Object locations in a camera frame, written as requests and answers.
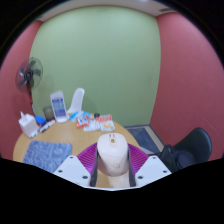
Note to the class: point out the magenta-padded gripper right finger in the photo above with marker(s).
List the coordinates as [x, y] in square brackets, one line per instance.
[151, 168]

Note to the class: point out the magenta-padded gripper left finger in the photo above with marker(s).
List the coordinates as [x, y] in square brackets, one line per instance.
[71, 168]

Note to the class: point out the beige computer mouse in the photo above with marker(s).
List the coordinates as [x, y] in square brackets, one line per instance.
[112, 155]

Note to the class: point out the blue patterned mouse pad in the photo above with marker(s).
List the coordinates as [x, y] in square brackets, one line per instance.
[45, 154]

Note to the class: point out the whiteboard marker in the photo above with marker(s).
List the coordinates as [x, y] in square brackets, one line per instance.
[47, 126]

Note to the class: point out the black office chair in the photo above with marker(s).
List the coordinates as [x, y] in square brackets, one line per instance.
[196, 141]

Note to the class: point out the blue snack packet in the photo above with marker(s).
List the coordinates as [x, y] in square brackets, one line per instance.
[76, 115]

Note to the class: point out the white orange snack packet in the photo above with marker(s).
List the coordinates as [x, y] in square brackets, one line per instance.
[106, 124]

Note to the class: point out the blue whiteboard eraser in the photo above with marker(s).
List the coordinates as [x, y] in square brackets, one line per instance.
[40, 120]

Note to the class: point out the small black object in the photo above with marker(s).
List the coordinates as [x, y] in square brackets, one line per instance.
[97, 115]

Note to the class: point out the dark mesh pen cup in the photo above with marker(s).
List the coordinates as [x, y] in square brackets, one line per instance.
[48, 114]

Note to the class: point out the white tissue box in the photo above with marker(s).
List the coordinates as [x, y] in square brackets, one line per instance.
[28, 126]

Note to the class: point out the black standing fan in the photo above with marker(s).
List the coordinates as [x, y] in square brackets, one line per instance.
[28, 74]

